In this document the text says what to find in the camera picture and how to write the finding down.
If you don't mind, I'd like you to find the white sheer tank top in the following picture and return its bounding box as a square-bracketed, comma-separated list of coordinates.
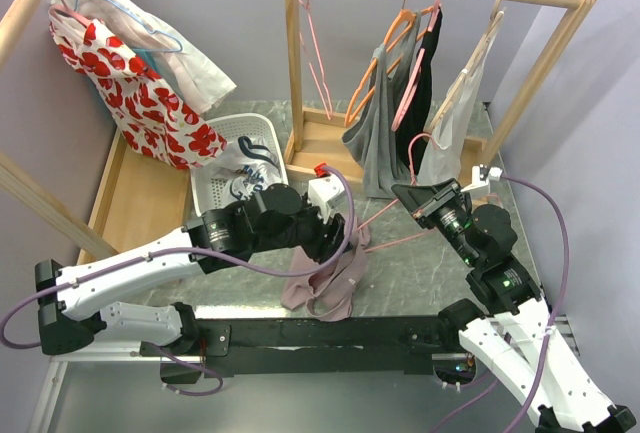
[417, 7, 504, 187]

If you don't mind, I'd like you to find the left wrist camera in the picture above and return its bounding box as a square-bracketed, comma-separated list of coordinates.
[307, 163, 345, 223]

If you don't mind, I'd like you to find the thin pink wire hanger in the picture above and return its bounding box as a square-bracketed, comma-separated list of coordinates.
[298, 0, 334, 120]

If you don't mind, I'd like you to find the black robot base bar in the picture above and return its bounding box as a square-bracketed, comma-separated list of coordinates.
[163, 299, 484, 378]

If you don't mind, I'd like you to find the beige wooden hanger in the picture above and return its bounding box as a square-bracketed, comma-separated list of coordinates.
[424, 0, 504, 134]

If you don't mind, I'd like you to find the white pale pink garment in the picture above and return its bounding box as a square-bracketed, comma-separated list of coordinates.
[64, 0, 237, 114]

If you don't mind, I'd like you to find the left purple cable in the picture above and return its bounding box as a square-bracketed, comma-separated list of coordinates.
[0, 165, 357, 349]

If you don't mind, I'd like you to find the blue wire hanger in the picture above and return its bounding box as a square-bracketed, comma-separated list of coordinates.
[67, 0, 184, 54]

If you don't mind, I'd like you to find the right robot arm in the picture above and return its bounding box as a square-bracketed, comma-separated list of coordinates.
[392, 179, 637, 432]

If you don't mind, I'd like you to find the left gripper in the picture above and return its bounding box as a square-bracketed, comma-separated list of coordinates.
[254, 192, 354, 264]

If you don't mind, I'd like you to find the right wooden clothes rack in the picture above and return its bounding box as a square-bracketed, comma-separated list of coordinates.
[281, 0, 601, 199]

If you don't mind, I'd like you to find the left wooden clothes rack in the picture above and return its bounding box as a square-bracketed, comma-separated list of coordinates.
[0, 0, 194, 284]

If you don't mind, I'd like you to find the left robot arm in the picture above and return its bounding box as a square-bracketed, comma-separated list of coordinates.
[35, 175, 345, 356]

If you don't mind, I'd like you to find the mauve pink tank top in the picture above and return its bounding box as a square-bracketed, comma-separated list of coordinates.
[281, 226, 371, 322]

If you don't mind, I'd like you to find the red floral white garment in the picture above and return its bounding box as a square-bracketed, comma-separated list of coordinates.
[48, 4, 227, 170]

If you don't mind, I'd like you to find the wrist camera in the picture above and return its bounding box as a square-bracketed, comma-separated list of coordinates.
[461, 164, 503, 194]
[307, 163, 345, 223]

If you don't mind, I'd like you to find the white plastic laundry basket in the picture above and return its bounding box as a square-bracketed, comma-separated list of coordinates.
[191, 113, 289, 215]

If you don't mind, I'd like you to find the white navy tank top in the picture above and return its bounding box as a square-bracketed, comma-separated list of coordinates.
[208, 136, 284, 206]

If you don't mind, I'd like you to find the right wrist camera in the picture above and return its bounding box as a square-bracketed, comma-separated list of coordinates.
[461, 164, 503, 194]

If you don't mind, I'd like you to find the black tank top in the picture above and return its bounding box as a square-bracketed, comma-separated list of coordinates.
[395, 9, 443, 167]

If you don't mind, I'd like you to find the pink plastic hanger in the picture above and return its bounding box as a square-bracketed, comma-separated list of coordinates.
[391, 0, 441, 132]

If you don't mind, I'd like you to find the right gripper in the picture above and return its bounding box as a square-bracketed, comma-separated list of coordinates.
[389, 176, 479, 265]

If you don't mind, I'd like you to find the grey tank top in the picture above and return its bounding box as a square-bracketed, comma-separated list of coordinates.
[342, 19, 421, 198]

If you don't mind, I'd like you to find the wooden clothes rack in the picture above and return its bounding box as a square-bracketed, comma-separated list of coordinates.
[0, 0, 194, 284]
[281, 0, 601, 199]

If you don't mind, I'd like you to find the orange plastic hanger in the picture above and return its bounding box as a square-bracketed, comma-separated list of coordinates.
[344, 0, 436, 129]

